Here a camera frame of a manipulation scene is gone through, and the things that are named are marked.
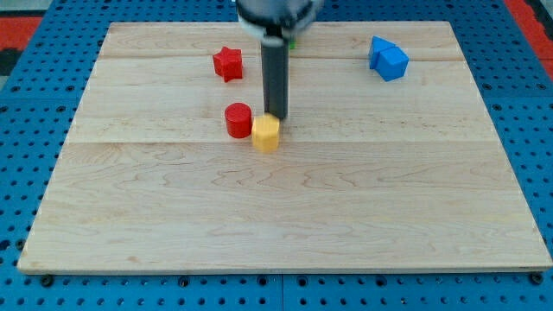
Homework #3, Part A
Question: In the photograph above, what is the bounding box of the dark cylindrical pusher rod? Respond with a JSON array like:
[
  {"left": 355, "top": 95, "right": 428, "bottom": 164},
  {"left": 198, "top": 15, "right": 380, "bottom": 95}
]
[{"left": 261, "top": 27, "right": 289, "bottom": 119}]

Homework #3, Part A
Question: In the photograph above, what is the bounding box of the yellow hexagon block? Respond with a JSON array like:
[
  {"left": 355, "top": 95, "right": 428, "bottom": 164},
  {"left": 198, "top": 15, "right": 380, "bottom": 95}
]
[{"left": 251, "top": 113, "right": 280, "bottom": 153}]

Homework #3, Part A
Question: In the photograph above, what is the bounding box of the red star block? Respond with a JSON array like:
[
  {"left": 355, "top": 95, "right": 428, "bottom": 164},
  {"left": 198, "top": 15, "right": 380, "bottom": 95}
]
[{"left": 213, "top": 46, "right": 243, "bottom": 83}]

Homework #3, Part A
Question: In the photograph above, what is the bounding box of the red cylinder block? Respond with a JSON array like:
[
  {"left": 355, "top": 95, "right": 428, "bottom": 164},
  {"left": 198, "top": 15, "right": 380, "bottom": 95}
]
[{"left": 224, "top": 103, "right": 252, "bottom": 138}]

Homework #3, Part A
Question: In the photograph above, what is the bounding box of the blue triangle block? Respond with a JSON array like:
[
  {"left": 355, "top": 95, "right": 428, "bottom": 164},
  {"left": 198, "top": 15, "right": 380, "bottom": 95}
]
[{"left": 367, "top": 35, "right": 396, "bottom": 69}]

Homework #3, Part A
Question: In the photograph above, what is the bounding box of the blue cube block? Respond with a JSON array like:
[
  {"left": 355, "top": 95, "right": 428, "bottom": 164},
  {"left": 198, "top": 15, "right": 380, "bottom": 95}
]
[{"left": 375, "top": 47, "right": 410, "bottom": 82}]

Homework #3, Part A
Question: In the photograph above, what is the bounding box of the wooden board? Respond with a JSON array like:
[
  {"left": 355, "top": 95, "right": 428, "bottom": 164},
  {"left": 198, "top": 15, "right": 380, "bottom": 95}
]
[{"left": 18, "top": 22, "right": 552, "bottom": 276}]

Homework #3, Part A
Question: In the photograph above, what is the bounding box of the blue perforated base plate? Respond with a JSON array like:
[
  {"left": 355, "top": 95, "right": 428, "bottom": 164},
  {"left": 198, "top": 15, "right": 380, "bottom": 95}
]
[{"left": 1, "top": 0, "right": 552, "bottom": 310}]

